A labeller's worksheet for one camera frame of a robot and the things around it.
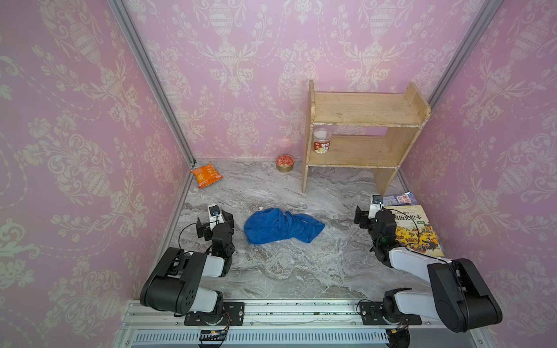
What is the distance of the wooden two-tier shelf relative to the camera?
29.9 inches

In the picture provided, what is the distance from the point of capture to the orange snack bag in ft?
3.65

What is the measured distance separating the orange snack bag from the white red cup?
54cm
